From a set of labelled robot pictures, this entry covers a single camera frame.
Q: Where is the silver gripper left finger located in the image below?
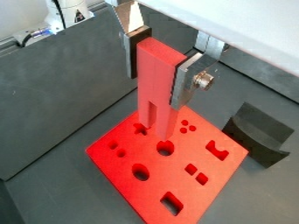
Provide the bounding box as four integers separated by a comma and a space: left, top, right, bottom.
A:
115, 0, 152, 79

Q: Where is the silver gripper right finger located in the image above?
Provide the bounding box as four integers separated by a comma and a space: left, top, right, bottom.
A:
170, 31, 226, 110

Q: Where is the red double-square peg block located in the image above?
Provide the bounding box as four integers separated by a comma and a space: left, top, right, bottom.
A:
136, 38, 186, 140

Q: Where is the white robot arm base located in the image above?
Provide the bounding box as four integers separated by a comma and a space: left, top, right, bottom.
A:
13, 0, 94, 47

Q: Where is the black curved holder block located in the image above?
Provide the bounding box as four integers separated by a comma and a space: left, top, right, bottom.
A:
222, 102, 295, 168

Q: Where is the dark grey back panel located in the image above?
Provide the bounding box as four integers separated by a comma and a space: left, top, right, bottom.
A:
0, 5, 200, 182

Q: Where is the red shape-sorting board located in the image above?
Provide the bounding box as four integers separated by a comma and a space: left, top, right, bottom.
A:
87, 107, 248, 224

